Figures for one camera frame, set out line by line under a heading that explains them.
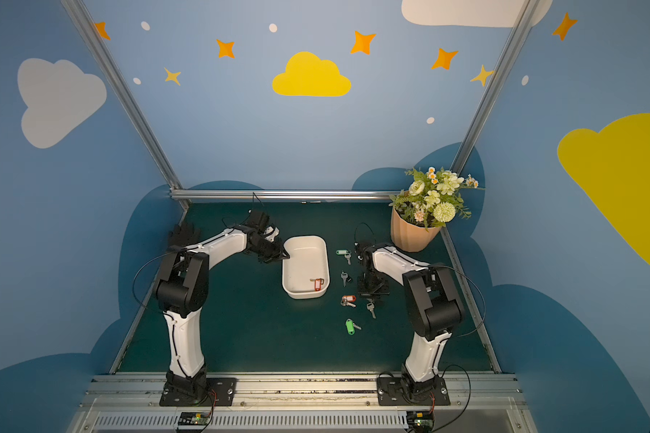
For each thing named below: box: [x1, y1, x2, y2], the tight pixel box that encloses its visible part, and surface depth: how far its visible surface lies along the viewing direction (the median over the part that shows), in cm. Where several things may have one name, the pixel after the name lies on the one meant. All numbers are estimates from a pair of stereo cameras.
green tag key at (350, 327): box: [344, 318, 363, 336], surface depth 88 cm
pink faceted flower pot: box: [390, 206, 442, 253], surface depth 99 cm
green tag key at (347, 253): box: [335, 249, 353, 266], surface depth 107 cm
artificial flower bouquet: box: [389, 166, 485, 232], surface depth 86 cm
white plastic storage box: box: [281, 235, 331, 300], surface depth 103 cm
